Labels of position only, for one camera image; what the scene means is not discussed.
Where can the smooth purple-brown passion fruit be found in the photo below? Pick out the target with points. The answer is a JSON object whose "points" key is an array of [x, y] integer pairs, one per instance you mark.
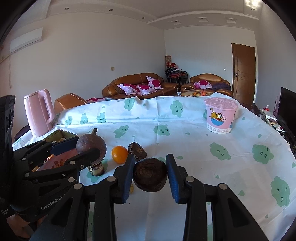
{"points": [[90, 143]]}

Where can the square ceiling vent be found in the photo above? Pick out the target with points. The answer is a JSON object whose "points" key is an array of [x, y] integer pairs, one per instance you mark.
{"points": [[175, 21], [231, 20], [202, 19]]}

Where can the orange-brown leather chair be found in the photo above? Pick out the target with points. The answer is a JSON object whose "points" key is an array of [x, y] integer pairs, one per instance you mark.
{"points": [[69, 99]]}

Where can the wooden coffee table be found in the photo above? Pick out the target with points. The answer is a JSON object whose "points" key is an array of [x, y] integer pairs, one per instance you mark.
{"points": [[185, 94]]}

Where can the small round jar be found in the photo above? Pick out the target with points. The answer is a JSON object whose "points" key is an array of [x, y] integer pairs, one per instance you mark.
{"points": [[97, 170]]}

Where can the black flat television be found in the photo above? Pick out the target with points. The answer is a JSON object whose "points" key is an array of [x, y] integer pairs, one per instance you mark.
{"points": [[288, 109]]}

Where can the white and magenta pillow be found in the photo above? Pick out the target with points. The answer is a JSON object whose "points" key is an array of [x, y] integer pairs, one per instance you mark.
{"points": [[129, 89], [203, 83], [154, 82], [144, 89]]}

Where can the pink plastic rack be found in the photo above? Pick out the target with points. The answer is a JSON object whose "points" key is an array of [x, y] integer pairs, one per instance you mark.
{"points": [[276, 104]]}

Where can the red plush toys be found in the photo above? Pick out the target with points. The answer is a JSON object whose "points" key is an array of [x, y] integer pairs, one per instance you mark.
{"points": [[171, 64]]}

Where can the stack of dark chairs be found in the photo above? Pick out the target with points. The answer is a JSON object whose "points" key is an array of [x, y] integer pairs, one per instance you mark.
{"points": [[175, 75]]}

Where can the blue denim cloth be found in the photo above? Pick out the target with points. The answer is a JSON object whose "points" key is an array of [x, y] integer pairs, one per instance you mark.
{"points": [[109, 99]]}

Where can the pink metal tin box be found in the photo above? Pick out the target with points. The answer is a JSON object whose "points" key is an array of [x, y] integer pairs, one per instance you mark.
{"points": [[60, 135]]}

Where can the pink floral blanket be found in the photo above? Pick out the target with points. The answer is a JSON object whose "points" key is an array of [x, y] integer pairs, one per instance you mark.
{"points": [[94, 100]]}

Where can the white flat box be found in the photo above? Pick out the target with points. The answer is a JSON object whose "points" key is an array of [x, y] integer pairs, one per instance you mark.
{"points": [[269, 115]]}

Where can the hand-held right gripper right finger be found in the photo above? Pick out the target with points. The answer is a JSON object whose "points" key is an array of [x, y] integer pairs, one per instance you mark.
{"points": [[173, 183]]}

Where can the heap of small colourful items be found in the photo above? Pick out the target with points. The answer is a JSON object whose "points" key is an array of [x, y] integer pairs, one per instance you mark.
{"points": [[196, 93]]}

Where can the wrinkled dark brown fruit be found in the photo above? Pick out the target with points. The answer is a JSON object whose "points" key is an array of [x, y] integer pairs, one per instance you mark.
{"points": [[149, 173], [136, 150]]}

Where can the tall patterned cylinder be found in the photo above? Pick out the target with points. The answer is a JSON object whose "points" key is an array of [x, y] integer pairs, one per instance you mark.
{"points": [[168, 59]]}

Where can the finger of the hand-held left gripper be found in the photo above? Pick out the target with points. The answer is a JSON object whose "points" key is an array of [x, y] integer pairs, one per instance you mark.
{"points": [[64, 146], [85, 155]]}

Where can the orange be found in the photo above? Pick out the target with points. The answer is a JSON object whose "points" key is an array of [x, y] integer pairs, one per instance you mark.
{"points": [[119, 154]]}

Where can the long brown leather sofa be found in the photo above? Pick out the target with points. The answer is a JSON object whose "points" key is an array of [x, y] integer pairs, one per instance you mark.
{"points": [[134, 80]]}

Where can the pink cartoon bucket with lid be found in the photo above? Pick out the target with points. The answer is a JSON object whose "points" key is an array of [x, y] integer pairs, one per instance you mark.
{"points": [[219, 118]]}

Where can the white wall air conditioner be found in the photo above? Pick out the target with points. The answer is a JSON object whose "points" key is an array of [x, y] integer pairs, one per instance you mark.
{"points": [[26, 40]]}

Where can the person's left forearm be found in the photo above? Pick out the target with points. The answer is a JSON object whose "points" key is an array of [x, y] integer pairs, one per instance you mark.
{"points": [[19, 223]]}

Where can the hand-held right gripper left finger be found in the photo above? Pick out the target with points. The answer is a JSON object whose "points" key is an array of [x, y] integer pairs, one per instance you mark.
{"points": [[128, 183]]}

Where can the brown wooden door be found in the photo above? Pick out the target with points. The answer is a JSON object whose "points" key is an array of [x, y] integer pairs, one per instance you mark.
{"points": [[244, 74]]}

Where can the purple blanket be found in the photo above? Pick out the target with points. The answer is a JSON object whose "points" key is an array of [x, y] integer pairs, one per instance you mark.
{"points": [[220, 87]]}

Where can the pink electric kettle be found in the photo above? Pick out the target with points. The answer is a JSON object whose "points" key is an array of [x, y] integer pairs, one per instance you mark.
{"points": [[38, 113]]}

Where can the brown leather armchair sofa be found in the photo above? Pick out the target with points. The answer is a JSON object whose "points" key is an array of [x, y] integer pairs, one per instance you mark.
{"points": [[208, 77]]}

